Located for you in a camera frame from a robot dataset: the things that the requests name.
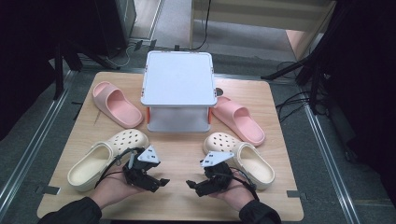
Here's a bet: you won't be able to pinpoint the white two-tier shoe rack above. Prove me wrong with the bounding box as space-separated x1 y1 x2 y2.
139 50 219 134

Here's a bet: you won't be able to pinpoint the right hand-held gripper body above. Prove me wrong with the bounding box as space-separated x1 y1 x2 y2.
200 151 235 194

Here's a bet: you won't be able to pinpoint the grey tape piece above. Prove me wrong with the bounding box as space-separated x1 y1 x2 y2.
35 185 62 196
286 189 309 201

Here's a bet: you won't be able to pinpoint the person's left hand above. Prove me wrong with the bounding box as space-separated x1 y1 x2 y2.
90 172 148 210

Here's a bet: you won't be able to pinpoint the left hand-held gripper black cable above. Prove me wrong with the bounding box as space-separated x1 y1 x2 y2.
93 147 138 189

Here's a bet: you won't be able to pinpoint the black cabinet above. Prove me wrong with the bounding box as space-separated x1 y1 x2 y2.
92 0 138 59

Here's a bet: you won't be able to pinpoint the white floor cable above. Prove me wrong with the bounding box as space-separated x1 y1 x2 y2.
106 45 133 68

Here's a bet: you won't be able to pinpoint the cream perforated clog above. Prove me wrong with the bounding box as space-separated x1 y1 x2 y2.
66 128 150 192
203 132 276 191

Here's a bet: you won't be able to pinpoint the pink slide slipper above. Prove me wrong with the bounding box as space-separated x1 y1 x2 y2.
211 95 266 147
92 81 145 130

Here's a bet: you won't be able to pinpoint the hanging black cable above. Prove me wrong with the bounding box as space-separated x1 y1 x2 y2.
191 0 213 52

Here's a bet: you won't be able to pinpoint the metal floor rail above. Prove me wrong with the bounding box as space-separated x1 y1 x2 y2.
303 102 362 224
0 69 78 216

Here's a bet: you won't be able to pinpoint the person's right hand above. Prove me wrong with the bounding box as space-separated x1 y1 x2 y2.
208 176 260 213

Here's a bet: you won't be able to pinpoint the black metal stand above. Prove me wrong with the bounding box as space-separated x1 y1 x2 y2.
52 40 120 101

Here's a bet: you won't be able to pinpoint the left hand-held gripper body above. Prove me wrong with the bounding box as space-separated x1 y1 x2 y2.
121 145 163 193

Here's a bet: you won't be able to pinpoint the black tripod stand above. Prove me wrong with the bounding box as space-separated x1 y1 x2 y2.
261 46 331 116

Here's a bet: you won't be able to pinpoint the light wooden cabinet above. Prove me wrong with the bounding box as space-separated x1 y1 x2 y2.
190 0 338 62

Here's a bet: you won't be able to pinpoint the black floor cables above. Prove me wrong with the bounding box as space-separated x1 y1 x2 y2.
275 60 312 123

